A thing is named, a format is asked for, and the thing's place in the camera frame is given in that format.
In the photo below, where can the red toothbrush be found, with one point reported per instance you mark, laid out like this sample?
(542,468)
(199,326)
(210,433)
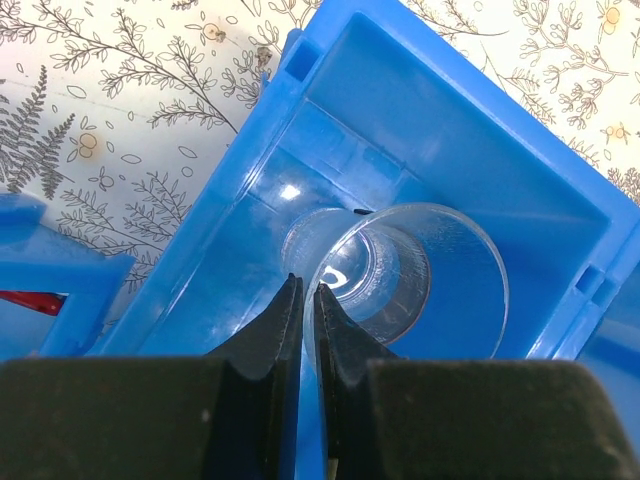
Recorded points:
(42,302)

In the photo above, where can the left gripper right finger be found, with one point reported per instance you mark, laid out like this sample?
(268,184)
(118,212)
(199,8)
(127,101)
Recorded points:
(387,417)

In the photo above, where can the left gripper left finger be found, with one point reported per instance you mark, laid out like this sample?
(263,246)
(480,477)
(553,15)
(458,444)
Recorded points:
(229,414)

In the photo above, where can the blue toiletry bin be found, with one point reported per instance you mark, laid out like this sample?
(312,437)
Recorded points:
(35,258)

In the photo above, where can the clear glass cup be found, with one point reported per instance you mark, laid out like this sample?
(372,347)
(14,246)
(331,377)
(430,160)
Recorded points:
(423,279)

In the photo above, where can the blue double bin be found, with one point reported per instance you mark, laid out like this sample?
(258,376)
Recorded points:
(370,109)

